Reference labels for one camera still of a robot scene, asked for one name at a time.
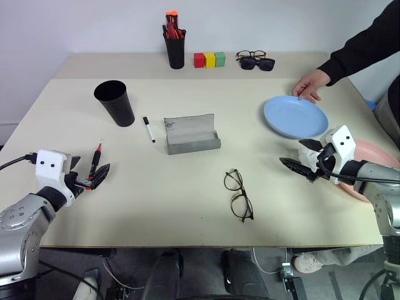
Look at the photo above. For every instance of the open grey glasses case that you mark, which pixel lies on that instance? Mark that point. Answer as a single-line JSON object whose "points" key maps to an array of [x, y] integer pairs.
{"points": [[190, 137]]}

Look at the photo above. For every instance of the white marker with black cap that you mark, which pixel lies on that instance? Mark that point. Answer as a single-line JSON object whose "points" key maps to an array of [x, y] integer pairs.
{"points": [[149, 129]]}

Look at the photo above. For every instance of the green block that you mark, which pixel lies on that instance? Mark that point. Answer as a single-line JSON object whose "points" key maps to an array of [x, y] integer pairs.
{"points": [[220, 59]]}

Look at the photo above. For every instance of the red and black pen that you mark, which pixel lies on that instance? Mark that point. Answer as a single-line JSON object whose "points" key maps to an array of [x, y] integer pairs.
{"points": [[96, 157]]}

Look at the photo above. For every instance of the dark rounded shape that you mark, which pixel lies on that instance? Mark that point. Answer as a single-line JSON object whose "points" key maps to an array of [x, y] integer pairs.
{"points": [[243, 275], [162, 275]]}

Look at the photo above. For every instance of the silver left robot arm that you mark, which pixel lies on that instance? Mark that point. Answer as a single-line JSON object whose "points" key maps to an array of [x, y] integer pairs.
{"points": [[18, 225]]}

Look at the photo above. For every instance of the white sneaker with beige trouser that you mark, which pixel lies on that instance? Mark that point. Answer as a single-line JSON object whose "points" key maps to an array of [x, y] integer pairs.
{"points": [[312, 262]]}

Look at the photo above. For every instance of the tortoiseshell-framed glasses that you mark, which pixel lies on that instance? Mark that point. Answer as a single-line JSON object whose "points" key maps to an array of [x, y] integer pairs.
{"points": [[250, 53]]}

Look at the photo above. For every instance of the black sunglasses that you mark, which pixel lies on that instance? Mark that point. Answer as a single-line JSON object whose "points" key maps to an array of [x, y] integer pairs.
{"points": [[257, 64]]}

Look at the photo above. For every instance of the white shoe tip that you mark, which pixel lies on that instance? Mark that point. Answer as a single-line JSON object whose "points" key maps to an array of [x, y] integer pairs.
{"points": [[86, 286]]}

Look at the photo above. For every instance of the orange-capped marker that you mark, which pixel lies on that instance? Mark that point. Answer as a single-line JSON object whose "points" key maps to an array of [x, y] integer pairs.
{"points": [[172, 18]]}

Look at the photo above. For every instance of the blue object behind table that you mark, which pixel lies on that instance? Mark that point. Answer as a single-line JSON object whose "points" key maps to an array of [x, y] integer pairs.
{"points": [[372, 104]]}

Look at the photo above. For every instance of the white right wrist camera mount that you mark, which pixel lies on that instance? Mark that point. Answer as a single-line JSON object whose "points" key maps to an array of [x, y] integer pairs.
{"points": [[342, 143]]}

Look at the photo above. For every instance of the red block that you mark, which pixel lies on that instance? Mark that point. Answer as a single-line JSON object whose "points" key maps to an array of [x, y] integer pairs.
{"points": [[198, 60]]}

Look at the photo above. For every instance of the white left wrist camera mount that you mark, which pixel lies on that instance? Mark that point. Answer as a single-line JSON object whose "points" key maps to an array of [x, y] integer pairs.
{"points": [[50, 168]]}

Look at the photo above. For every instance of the red marker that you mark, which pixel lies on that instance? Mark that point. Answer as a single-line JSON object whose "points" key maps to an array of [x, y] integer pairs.
{"points": [[175, 33]]}

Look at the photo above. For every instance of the light blue plate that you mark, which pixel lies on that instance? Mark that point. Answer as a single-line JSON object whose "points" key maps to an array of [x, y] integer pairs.
{"points": [[295, 117]]}

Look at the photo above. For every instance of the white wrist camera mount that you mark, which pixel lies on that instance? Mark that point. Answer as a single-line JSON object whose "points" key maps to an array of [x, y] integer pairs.
{"points": [[342, 143], [50, 168]]}

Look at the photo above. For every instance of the person's bare hand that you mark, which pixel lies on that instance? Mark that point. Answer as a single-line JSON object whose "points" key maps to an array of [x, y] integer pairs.
{"points": [[309, 86]]}

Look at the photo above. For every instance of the thin black-framed glasses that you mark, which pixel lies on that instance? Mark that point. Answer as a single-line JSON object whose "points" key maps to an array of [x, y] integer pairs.
{"points": [[247, 200]]}

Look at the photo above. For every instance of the empty black plastic cup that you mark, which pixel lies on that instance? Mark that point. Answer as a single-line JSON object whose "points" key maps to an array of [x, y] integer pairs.
{"points": [[115, 103]]}

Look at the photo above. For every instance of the person's grey trousers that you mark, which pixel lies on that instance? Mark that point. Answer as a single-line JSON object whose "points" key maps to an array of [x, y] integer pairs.
{"points": [[389, 115]]}

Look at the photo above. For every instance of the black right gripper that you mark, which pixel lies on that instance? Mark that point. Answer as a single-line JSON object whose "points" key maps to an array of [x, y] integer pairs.
{"points": [[325, 154]]}

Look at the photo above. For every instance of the yellow block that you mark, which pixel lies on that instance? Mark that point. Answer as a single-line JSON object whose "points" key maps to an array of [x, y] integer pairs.
{"points": [[210, 60]]}

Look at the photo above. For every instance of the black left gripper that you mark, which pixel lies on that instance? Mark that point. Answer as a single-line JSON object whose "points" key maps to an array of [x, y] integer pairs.
{"points": [[72, 182]]}

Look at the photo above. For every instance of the grey and black floor box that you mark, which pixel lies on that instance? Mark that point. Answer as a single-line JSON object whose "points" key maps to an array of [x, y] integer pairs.
{"points": [[290, 281]]}

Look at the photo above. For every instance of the person's black-sleeved forearm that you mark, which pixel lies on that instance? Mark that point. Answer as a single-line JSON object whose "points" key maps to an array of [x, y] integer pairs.
{"points": [[365, 40]]}

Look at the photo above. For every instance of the pink plate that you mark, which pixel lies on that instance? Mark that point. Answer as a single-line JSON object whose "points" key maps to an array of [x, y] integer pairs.
{"points": [[372, 156]]}

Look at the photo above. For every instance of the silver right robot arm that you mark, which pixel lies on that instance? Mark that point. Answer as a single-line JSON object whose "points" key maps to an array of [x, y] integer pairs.
{"points": [[384, 203]]}

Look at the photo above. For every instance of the black cup holding pens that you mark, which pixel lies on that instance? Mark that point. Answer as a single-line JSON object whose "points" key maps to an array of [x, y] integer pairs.
{"points": [[175, 51]]}

